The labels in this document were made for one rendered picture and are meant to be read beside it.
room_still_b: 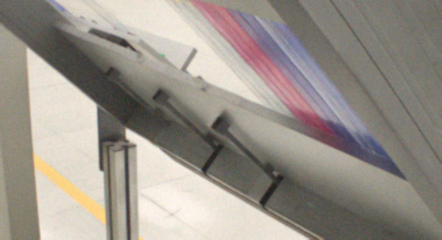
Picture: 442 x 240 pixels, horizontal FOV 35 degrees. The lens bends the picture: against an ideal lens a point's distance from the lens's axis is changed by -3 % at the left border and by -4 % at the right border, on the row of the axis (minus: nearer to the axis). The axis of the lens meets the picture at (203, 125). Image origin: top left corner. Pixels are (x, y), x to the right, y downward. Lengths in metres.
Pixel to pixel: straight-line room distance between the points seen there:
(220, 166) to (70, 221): 1.38
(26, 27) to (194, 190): 1.55
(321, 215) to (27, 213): 0.65
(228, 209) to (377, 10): 2.05
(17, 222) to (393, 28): 1.07
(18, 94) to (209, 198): 1.26
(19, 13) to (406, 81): 0.70
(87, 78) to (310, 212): 0.38
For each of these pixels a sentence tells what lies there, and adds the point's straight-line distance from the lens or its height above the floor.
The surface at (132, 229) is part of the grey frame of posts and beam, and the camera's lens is 1.16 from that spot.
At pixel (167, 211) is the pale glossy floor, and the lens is 2.28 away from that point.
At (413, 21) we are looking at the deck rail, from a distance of 0.29.
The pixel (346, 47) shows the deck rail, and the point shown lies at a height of 1.00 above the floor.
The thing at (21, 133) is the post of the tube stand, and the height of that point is 0.62.
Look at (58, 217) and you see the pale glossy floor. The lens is 2.27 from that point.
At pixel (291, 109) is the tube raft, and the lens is 0.58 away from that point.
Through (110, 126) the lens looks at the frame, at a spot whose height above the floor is 0.66.
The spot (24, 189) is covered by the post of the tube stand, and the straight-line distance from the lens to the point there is 1.27.
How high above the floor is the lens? 1.06
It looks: 21 degrees down
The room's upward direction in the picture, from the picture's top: 1 degrees clockwise
